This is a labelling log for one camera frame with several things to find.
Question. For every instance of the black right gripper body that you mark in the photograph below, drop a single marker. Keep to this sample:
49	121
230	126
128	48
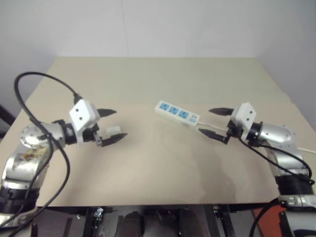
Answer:
234	130

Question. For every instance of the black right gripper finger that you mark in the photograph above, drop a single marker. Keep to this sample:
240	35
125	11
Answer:
213	135
222	111

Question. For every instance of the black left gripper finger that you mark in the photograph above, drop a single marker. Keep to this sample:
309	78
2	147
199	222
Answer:
106	112
114	139

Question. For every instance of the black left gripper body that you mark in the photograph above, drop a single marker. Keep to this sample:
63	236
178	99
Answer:
89	135

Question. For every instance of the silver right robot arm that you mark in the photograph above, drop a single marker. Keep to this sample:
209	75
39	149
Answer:
276	134

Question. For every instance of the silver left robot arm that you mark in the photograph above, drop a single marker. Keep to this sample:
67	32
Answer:
29	158

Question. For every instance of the white plug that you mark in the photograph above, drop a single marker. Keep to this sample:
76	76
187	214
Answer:
114	130

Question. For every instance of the white power strip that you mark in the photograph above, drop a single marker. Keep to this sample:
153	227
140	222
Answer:
176	114

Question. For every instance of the metal table clamp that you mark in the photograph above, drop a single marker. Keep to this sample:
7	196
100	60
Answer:
217	212
98	214

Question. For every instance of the orange panel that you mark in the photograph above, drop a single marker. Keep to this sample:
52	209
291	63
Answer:
270	219

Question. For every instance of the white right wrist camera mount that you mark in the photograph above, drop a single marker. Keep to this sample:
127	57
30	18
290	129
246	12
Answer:
244	116

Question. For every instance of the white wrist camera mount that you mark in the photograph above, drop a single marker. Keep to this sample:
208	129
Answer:
82	114
244	116

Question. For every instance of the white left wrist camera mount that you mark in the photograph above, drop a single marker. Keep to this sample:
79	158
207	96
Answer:
82	114

